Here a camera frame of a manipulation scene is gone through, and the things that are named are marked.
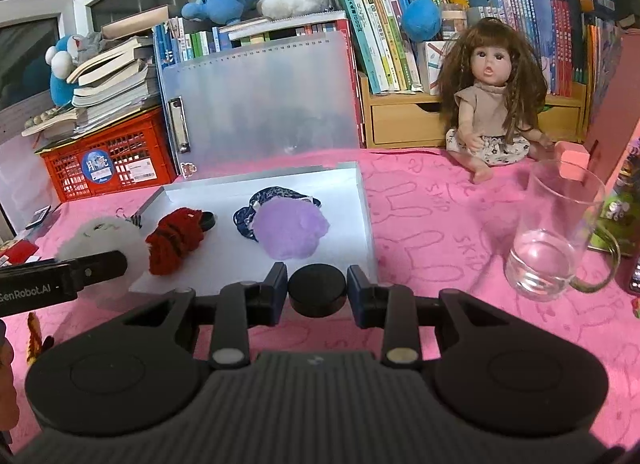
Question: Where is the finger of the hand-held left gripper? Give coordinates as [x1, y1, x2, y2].
[70, 250, 129, 291]

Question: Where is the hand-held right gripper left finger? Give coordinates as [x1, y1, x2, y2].
[114, 261, 290, 371]

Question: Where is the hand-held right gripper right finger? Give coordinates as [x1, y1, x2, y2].
[346, 264, 522, 371]

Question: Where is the white plush toy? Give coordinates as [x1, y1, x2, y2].
[55, 217, 146, 277]

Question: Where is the yellow red knitted toy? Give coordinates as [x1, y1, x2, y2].
[25, 311, 56, 367]

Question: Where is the white cardboard box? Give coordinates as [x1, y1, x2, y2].
[129, 161, 379, 295]

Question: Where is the purple plush toy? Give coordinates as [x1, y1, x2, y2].
[255, 197, 332, 261]

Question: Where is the blue floral drawstring pouch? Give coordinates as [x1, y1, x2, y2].
[232, 185, 321, 245]

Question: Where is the red envelope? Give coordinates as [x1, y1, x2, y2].
[0, 239, 42, 268]

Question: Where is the small black device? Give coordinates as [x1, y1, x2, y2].
[25, 204, 52, 230]

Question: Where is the red plastic crate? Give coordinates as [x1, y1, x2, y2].
[39, 107, 178, 202]

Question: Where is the pink printed blanket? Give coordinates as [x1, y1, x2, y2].
[0, 147, 640, 450]

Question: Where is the white translucent folder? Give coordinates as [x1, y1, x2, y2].
[0, 134, 62, 230]

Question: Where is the wooden drawer organiser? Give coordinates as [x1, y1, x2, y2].
[357, 72, 591, 148]

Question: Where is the stack of books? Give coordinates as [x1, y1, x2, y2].
[22, 7, 171, 140]

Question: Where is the translucent plastic file case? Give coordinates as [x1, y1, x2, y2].
[157, 29, 366, 180]

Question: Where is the glass mug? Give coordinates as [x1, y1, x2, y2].
[505, 159, 622, 301]

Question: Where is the blue white cat plush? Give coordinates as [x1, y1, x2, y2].
[45, 33, 101, 108]

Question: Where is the grey plush toy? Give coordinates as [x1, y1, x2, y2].
[82, 29, 118, 52]

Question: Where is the brown-haired doll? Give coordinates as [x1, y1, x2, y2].
[437, 18, 556, 185]

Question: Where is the white printed box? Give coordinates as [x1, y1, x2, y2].
[417, 39, 453, 95]

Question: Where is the row of green white books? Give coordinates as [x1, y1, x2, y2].
[332, 0, 468, 95]

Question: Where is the green picture box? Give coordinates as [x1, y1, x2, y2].
[587, 194, 640, 256]

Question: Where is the smartphone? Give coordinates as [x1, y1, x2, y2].
[625, 253, 640, 295]

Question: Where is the blue plush ball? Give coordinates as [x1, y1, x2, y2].
[402, 0, 443, 38]

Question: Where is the row of blue red books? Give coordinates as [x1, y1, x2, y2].
[467, 0, 623, 98]

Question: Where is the pink cardboard case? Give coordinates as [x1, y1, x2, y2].
[557, 34, 640, 186]

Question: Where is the string of pale beads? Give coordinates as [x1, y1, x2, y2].
[22, 107, 78, 136]

